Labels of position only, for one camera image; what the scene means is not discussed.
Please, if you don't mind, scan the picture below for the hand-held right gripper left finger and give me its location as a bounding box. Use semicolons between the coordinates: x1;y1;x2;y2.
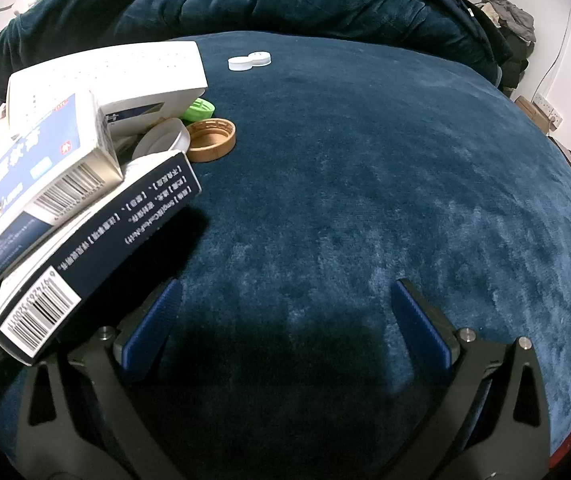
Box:
18;279;186;480

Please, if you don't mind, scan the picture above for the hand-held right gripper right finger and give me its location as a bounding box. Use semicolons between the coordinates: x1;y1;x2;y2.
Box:
390;279;552;480

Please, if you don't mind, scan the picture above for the white blue medicine box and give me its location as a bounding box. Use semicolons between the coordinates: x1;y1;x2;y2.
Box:
0;205;96;306

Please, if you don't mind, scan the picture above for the navy box white barcode end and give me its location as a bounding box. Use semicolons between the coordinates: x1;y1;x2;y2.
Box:
0;150;202;367

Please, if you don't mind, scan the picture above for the navy medicine box orange circle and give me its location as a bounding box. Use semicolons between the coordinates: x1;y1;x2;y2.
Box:
0;89;124;241

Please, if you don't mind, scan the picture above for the white dotted medicine box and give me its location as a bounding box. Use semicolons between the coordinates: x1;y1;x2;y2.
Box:
6;41;209;137

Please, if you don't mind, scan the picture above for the tan bottle cap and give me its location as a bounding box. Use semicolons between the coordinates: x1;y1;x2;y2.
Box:
184;118;237;163

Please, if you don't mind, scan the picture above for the wide white jar lid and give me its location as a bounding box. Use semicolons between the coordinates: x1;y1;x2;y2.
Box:
130;117;191;161

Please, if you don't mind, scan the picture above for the green bottle cap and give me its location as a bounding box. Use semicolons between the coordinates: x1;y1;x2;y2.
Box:
182;99;216;122

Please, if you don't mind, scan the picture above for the small cardboard box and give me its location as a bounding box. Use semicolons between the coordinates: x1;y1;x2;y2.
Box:
515;97;551;133

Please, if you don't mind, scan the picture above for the heap of clothes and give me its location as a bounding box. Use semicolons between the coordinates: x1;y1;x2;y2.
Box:
475;0;537;101

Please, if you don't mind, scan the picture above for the dark navy duvet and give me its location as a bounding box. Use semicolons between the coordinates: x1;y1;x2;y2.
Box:
0;0;513;101

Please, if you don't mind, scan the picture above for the white wall socket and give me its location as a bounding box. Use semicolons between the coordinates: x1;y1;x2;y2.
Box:
533;92;563;128

